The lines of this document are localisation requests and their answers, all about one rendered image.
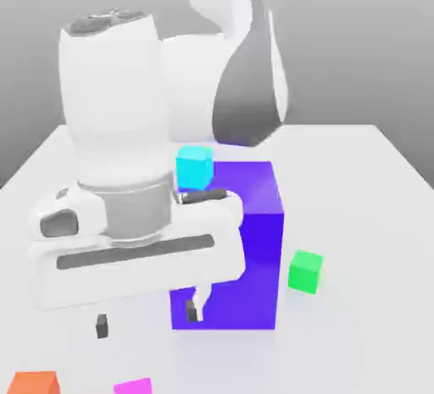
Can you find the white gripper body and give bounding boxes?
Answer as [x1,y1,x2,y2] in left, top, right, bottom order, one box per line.
[28,192,248,313]

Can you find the small magenta cube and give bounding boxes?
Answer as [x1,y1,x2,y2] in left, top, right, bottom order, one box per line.
[112,377,153,394]

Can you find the small green cube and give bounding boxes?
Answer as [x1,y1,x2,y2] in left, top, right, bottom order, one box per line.
[287,248,326,296]

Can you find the large purple box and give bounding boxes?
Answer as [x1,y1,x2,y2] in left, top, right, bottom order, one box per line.
[169,160,285,331]

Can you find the small orange cube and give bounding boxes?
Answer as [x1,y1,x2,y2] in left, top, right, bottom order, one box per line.
[6,370,62,394]

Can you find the small cyan cube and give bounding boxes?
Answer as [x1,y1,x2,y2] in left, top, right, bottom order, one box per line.
[175,145,215,192]

